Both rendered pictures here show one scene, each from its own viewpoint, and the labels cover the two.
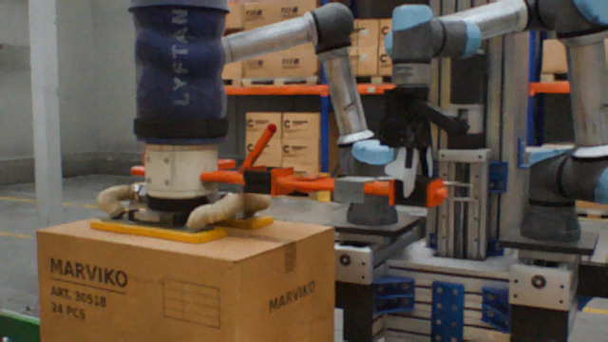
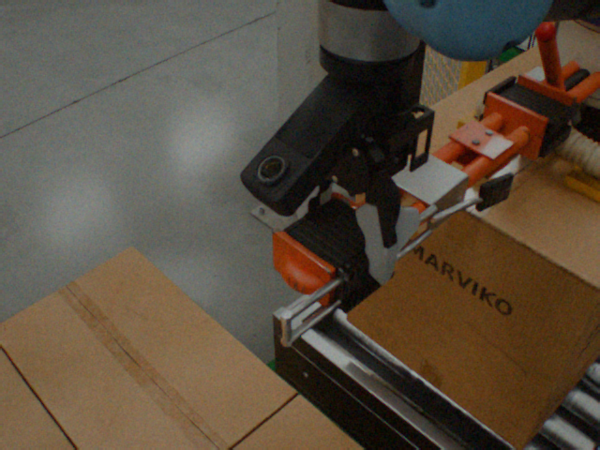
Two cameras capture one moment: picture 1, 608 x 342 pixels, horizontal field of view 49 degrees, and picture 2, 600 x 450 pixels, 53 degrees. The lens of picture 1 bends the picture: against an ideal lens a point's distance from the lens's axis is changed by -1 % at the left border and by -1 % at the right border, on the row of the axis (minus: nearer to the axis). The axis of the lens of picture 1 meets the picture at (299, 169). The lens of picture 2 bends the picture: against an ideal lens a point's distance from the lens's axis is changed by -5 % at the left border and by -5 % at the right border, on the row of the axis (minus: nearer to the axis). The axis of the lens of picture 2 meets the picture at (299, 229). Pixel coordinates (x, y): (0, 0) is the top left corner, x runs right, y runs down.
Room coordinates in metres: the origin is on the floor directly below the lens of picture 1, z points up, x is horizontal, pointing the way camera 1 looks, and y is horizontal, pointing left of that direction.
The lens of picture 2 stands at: (1.36, -0.64, 1.62)
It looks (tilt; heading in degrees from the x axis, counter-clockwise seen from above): 42 degrees down; 105
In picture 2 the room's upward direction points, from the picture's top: straight up
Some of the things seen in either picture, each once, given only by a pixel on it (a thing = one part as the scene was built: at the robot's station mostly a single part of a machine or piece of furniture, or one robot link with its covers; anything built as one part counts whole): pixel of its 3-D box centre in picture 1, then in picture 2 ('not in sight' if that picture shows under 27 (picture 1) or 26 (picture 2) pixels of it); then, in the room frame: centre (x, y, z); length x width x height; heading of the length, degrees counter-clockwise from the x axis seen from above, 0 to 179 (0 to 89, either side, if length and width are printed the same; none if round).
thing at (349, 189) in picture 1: (355, 189); (425, 192); (1.36, -0.11, 1.21); 0.07 x 0.07 x 0.04; 59
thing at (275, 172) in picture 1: (268, 180); (527, 115); (1.47, 0.07, 1.21); 0.10 x 0.08 x 0.06; 149
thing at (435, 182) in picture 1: (416, 191); (332, 247); (1.28, -0.23, 1.21); 0.08 x 0.07 x 0.05; 59
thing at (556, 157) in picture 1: (555, 172); not in sight; (1.70, -0.66, 1.20); 0.13 x 0.12 x 0.14; 30
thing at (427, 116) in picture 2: (407, 118); (368, 111); (1.31, -0.21, 1.35); 0.09 x 0.08 x 0.12; 59
